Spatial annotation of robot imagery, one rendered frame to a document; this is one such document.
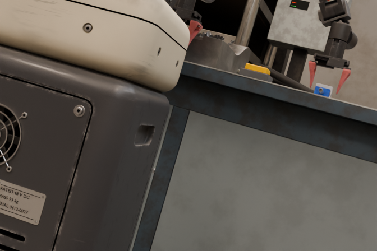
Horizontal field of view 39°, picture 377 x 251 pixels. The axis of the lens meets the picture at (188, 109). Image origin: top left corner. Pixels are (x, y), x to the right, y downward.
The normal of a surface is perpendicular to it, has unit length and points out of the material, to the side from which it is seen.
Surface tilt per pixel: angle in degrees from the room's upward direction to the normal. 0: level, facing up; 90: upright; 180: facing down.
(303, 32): 90
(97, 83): 63
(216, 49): 90
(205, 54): 90
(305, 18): 90
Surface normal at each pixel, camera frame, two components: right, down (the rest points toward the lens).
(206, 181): -0.29, -0.08
